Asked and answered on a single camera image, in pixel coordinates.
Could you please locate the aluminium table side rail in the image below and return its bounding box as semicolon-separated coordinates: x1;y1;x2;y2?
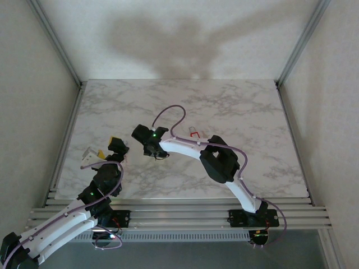
276;82;312;200
49;82;86;197

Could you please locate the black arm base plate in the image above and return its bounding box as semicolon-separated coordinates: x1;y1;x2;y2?
228;208;280;228
91;209;132;228

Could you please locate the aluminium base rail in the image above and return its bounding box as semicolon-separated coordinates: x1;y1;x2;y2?
26;197;333;231

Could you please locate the grey slotted cable duct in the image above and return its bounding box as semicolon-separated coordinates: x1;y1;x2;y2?
67;230;250;242

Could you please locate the aluminium frame post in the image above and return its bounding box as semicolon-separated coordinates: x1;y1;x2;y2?
276;0;333;87
26;0;84;87

